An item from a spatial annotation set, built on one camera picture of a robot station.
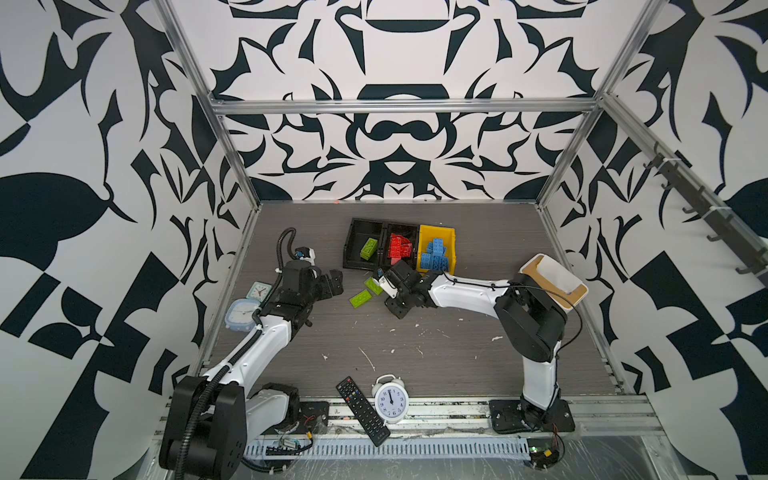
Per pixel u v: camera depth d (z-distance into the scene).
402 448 0.71
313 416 0.73
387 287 0.82
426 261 1.00
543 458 0.71
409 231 1.11
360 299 0.94
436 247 0.99
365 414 0.73
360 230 1.10
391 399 0.75
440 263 0.99
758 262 0.50
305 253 0.77
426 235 1.04
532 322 0.50
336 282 0.79
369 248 1.02
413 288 0.71
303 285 0.66
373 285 0.89
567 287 0.91
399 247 0.99
